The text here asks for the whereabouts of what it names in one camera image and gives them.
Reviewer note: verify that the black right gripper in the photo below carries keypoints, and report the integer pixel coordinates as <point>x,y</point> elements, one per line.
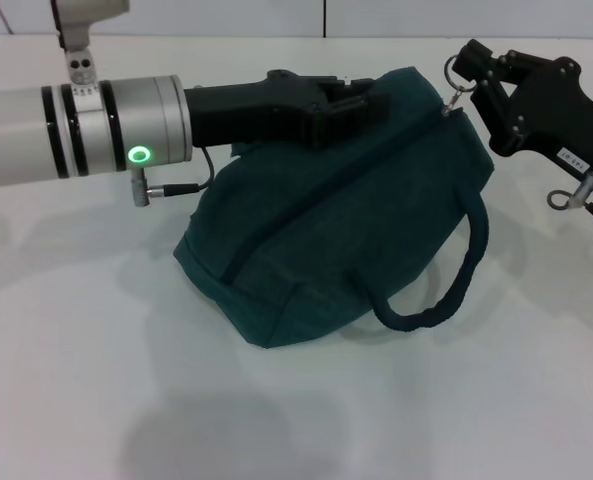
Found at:
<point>556,115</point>

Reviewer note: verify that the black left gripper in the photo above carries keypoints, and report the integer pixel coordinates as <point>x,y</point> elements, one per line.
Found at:
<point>251,112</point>

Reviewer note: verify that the dark teal insulated lunch bag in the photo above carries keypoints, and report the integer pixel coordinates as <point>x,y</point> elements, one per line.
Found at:
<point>356,215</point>

